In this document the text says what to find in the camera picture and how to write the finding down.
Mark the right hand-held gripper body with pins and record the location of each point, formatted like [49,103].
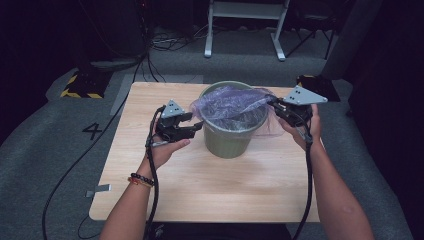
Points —
[296,106]

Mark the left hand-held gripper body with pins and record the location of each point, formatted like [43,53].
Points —
[168,128]

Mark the green plastic trash bin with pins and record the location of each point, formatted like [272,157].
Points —
[226,145]

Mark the clear plastic bin liner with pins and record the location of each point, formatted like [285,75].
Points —
[230,101]

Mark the person's left hand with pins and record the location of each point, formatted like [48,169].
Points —
[166,151]

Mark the person's right hand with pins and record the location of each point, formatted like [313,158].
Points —
[311,133]

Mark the black yellow striped base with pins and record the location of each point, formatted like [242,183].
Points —
[321,88]
[85,85]

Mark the black folding stand legs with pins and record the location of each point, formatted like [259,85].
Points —
[311,31]

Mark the grey column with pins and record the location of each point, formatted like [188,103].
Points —
[350,40]

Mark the grey tape strip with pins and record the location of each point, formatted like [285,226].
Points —
[100,189]

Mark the white metal stand frame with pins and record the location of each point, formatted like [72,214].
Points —
[246,10]

